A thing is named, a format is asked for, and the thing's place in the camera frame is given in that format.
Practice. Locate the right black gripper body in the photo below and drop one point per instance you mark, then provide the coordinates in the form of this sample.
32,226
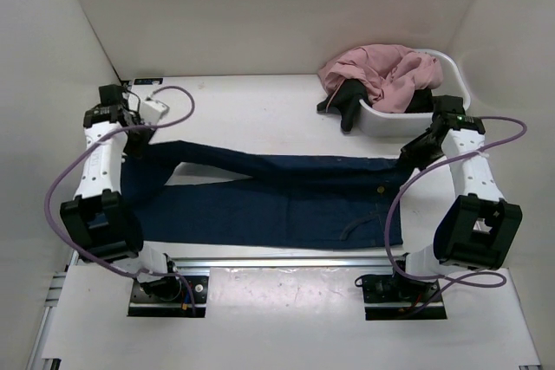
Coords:
421,151

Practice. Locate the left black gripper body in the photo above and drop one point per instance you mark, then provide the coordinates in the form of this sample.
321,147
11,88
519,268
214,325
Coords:
139,140

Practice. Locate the dark blue denim trousers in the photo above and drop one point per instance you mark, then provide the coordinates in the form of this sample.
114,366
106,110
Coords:
184,192

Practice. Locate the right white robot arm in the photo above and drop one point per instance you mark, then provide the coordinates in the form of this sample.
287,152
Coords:
479,227

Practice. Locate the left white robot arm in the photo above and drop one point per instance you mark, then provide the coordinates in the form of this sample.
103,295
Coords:
98,219

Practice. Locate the small blue label sticker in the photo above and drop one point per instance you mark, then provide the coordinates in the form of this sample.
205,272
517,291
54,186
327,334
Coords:
147,81

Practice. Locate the white plastic basket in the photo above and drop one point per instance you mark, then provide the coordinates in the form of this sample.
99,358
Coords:
381,125

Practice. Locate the pink garment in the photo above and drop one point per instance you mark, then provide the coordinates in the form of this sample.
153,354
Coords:
390,74

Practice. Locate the black garment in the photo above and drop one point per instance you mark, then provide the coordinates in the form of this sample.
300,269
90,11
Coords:
346,102

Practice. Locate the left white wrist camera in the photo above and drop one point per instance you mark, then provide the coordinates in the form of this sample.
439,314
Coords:
152,111

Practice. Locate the aluminium rail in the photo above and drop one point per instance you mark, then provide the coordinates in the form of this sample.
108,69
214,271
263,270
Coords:
282,262

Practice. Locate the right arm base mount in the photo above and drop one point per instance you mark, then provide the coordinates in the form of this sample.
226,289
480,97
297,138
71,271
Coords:
393,297

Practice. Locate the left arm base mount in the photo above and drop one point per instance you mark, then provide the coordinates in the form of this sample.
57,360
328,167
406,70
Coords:
170,298

